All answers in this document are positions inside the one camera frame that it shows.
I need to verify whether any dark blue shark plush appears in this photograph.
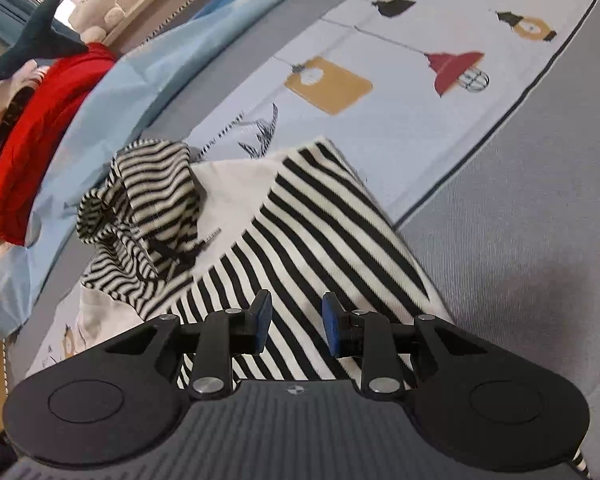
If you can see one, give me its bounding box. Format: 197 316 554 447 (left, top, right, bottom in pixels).
0 0 89 92

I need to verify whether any grey bed sheet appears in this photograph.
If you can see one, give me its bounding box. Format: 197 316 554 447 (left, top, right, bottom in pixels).
2 0 600 480

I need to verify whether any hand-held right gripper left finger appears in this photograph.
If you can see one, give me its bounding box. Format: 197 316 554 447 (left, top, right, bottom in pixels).
104 289 274 402

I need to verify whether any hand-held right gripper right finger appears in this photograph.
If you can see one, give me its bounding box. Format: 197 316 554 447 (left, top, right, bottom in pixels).
321 291 483 402

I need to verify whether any light blue quilt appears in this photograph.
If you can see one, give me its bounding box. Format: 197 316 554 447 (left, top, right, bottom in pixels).
0 0 416 342

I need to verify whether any white plush toy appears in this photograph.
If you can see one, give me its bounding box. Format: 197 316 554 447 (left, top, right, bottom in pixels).
68 0 127 42

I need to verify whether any dark star print cloth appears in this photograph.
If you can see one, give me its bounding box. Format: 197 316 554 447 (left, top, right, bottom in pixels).
0 86 37 187

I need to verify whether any black white striped shirt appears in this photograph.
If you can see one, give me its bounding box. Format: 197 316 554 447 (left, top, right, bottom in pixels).
76 135 457 387

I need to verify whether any white printed blanket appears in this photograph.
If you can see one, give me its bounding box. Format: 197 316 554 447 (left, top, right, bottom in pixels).
39 0 600 362

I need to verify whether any red folded blanket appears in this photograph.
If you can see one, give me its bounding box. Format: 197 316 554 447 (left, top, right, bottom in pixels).
0 42 120 247

